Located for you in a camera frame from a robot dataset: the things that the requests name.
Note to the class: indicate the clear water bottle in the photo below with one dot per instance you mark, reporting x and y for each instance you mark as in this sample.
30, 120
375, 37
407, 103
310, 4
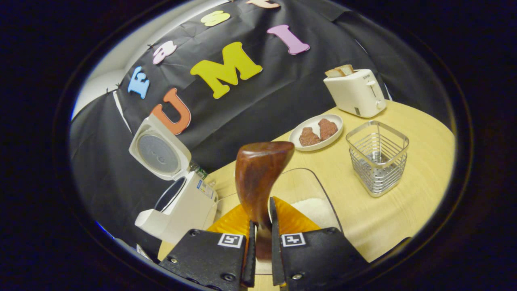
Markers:
198, 169

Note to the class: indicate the brown wooden spoon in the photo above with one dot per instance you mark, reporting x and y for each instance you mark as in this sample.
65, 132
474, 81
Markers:
258, 178

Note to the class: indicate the brown meat piece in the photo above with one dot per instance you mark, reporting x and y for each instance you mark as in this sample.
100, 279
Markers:
309, 137
327, 128

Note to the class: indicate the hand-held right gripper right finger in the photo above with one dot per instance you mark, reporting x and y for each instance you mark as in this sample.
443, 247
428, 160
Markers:
276, 258

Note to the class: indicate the clear container of rice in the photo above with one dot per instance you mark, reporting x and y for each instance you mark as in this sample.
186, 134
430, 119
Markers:
315, 210

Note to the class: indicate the toast slice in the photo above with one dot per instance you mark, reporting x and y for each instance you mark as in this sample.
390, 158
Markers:
347, 69
334, 73

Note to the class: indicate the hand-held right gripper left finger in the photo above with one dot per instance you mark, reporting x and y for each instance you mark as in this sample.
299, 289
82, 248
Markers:
250, 262

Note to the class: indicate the white oval plate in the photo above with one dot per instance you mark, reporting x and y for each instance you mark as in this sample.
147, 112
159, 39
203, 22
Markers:
294, 139

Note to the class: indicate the white toaster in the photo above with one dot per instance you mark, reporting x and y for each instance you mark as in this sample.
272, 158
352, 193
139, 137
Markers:
355, 95

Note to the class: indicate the white rice cooker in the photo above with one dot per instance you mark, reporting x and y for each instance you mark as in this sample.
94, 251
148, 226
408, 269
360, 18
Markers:
190, 210

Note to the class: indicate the black backdrop cloth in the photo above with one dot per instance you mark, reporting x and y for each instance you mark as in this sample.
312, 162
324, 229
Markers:
262, 101

